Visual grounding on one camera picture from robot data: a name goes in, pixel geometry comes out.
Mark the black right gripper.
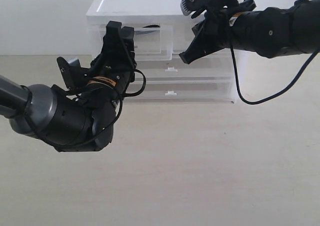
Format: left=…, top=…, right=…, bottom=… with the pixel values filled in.
left=179, top=0, right=256, bottom=64

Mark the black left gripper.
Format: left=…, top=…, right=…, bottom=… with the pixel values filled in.
left=67, top=21, right=137, bottom=104

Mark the yellow keychain with black strap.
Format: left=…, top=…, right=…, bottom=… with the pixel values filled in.
left=135, top=24, right=161, bottom=35

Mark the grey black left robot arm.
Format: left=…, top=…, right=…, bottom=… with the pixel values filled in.
left=0, top=21, right=137, bottom=152

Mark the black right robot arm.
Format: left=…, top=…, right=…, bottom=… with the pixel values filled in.
left=179, top=0, right=320, bottom=64

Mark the clear middle wide drawer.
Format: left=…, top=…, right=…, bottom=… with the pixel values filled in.
left=137, top=54, right=234, bottom=79

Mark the clear wide drawer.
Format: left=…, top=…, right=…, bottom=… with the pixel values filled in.
left=124, top=79, right=236, bottom=104
left=137, top=54, right=234, bottom=79

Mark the clear bottom wide drawer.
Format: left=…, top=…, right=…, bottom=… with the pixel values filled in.
left=124, top=79, right=236, bottom=104

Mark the white translucent drawer cabinet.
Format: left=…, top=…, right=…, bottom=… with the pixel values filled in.
left=86, top=0, right=248, bottom=93

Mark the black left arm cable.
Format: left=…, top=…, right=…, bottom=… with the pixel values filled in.
left=14, top=33, right=147, bottom=149

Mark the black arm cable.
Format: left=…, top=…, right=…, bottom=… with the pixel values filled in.
left=224, top=0, right=320, bottom=106
left=14, top=33, right=147, bottom=149

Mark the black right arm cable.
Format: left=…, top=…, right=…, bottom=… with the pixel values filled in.
left=224, top=0, right=320, bottom=106

